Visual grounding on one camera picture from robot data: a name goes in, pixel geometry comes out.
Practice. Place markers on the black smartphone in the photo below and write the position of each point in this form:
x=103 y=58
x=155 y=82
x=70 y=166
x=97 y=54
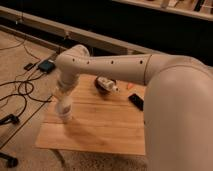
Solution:
x=136 y=100

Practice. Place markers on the black caster wheel leg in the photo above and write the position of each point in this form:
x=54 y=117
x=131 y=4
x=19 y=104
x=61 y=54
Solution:
x=10 y=161

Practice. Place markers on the small black device on floor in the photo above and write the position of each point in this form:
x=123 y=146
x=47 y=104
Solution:
x=29 y=66

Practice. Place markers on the white bottle in bowl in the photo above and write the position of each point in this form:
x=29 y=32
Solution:
x=107 y=84

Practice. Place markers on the wooden table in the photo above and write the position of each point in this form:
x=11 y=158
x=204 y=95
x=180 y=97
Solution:
x=109 y=124

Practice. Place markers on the black chair base leg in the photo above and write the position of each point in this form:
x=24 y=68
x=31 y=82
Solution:
x=9 y=119

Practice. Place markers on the orange carrot toy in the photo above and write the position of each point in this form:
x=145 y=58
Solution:
x=129 y=86

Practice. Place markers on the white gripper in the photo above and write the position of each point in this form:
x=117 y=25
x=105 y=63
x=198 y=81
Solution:
x=63 y=88

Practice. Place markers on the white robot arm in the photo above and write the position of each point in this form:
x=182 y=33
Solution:
x=178 y=102

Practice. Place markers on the black power adapter box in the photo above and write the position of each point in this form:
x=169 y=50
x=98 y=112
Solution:
x=46 y=66

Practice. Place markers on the long wooden beam rail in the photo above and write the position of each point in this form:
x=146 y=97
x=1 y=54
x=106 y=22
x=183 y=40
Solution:
x=82 y=36

